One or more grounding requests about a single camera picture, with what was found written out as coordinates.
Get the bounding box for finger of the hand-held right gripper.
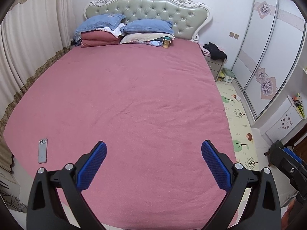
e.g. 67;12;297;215
282;147;307;197
264;140;288;173

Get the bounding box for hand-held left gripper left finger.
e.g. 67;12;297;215
26;140;107;230

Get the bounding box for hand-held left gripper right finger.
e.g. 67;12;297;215
201;140;281;230

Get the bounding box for person's right hand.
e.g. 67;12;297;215
286;196;299;224

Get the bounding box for brown wooden door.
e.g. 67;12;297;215
293;134;307;160

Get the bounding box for white cabinet with flower stickers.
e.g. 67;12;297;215
250;94;307;149

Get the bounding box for printed play mat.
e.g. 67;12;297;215
215;80;260;173

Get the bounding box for toys on cabinet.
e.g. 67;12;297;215
292;92;307;119

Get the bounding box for grey smartphone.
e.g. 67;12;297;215
38;138;48;164

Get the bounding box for bed with pink sheet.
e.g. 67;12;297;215
3;39;237;228

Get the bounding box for grey nightstand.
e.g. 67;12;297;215
205;57;225;81

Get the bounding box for flower print sliding wardrobe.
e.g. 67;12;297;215
231;0;307;122

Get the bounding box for black clothing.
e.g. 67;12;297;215
203;42;227;61

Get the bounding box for grey lace cloth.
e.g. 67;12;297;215
72;32;83;47

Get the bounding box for folded pink quilt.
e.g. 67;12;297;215
81;31;122;48

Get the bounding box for beige curtain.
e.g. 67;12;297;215
0;0;81;173

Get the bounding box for cream pillow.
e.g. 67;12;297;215
119;33;166;45

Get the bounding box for white knit blanket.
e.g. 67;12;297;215
103;24;125;38

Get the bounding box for folded colourful clothes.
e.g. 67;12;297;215
143;40;166;47

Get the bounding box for embroidered blue pillow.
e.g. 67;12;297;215
75;14;127;33

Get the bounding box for plain blue pillow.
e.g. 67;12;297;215
120;19;175;35

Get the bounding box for tufted green headboard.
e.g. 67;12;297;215
83;0;214;42

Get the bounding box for tangled cables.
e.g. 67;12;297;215
0;180;27;212

